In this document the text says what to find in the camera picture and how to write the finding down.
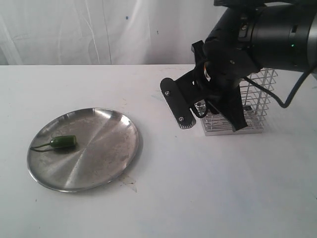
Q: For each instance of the green chili pepper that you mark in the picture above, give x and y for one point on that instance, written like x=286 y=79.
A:
x=59 y=142

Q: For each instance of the round steel plate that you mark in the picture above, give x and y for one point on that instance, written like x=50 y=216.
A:
x=107 y=143

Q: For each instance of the metal wire utensil rack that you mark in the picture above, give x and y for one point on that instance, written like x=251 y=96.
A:
x=255 y=104

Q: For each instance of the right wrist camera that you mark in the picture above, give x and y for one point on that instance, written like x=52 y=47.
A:
x=177 y=104

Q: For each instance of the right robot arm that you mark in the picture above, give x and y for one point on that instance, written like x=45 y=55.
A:
x=250 y=35

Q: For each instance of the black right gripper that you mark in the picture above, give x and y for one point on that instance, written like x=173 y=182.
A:
x=219 y=68

